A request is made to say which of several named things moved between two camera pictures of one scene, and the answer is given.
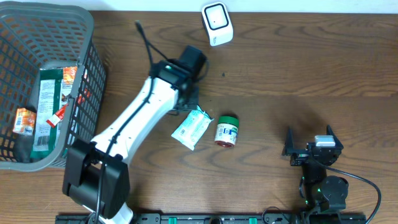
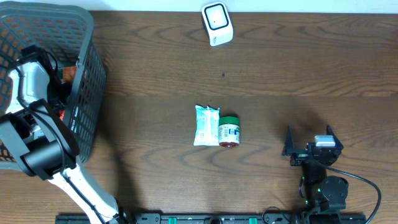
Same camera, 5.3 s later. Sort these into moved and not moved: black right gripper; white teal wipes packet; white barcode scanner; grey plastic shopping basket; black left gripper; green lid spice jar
Moved: white teal wipes packet; black left gripper
Not moved: white barcode scanner; grey plastic shopping basket; green lid spice jar; black right gripper
